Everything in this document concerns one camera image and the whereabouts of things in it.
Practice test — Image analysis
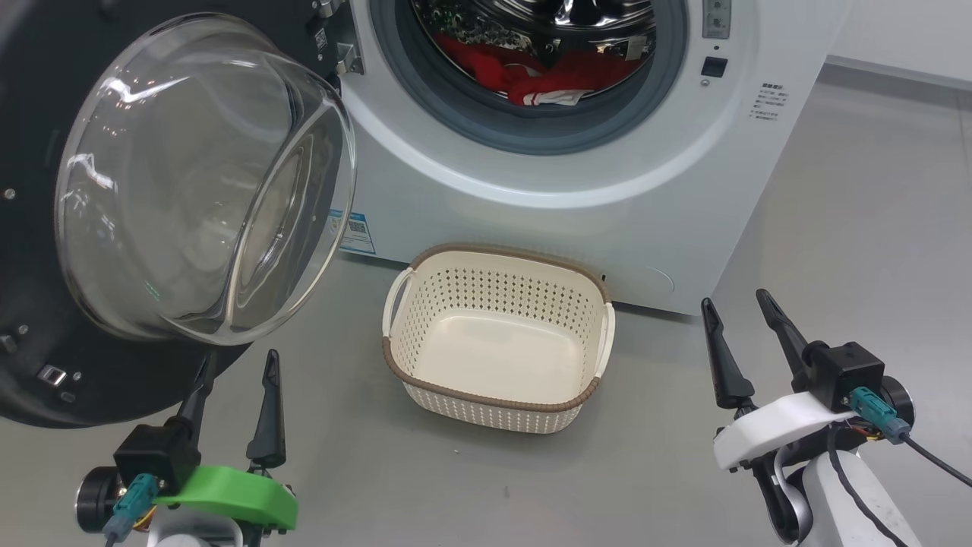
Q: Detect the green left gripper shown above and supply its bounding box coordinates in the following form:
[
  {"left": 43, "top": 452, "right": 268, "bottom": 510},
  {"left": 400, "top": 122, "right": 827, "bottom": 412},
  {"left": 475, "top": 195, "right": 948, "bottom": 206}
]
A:
[{"left": 156, "top": 349, "right": 299, "bottom": 531}]

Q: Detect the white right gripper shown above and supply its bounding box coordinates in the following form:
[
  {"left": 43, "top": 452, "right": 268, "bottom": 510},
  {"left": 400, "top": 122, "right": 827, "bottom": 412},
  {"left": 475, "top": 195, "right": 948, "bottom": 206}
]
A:
[{"left": 701, "top": 288, "right": 856, "bottom": 471}]

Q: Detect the black round glass washer door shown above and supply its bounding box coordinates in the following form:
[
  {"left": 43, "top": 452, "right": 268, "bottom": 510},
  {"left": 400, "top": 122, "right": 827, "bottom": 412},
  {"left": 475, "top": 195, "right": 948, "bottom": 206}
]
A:
[{"left": 0, "top": 0, "right": 358, "bottom": 429}]

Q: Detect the red and white garment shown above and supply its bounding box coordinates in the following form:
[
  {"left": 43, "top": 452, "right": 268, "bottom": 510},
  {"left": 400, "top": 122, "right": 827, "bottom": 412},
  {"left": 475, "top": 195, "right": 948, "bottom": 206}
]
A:
[{"left": 434, "top": 32, "right": 648, "bottom": 108}]

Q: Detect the white front-load washing machine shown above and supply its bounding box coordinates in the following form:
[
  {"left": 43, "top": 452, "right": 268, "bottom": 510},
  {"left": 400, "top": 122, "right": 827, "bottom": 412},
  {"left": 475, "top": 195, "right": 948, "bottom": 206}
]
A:
[{"left": 319, "top": 0, "right": 853, "bottom": 317}]

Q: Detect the cream perforated laundry basket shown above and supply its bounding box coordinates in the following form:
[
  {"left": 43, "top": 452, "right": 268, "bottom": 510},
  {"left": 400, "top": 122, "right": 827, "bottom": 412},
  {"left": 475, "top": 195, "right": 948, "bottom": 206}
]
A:
[{"left": 381, "top": 243, "right": 616, "bottom": 435}]

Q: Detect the blue energy label sticker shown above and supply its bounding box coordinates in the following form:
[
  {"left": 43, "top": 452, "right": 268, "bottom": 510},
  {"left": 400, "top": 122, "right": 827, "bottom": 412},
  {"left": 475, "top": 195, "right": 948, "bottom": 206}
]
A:
[{"left": 327, "top": 210, "right": 377, "bottom": 256}]

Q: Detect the teal plug left camera cable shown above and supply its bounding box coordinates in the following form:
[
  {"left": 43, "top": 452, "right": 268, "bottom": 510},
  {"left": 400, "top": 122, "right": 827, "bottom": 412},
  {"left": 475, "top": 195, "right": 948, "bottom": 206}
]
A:
[{"left": 102, "top": 473, "right": 159, "bottom": 547}]

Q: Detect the teal plug camera cable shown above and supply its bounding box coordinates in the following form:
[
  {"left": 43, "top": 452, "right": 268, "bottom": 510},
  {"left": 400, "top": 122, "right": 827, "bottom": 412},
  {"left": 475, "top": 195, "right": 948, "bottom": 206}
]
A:
[
  {"left": 102, "top": 473, "right": 159, "bottom": 547},
  {"left": 848, "top": 385, "right": 972, "bottom": 489}
]

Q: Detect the teal plug right camera cable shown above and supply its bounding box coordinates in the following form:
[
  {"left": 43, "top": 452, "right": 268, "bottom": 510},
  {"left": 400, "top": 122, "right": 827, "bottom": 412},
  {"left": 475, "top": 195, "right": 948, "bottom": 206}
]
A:
[{"left": 848, "top": 385, "right": 972, "bottom": 489}]

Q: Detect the black cable along right arm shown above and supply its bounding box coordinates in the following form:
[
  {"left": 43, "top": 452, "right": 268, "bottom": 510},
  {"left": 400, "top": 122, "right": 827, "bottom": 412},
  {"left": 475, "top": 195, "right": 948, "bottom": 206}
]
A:
[{"left": 825, "top": 424, "right": 906, "bottom": 547}]

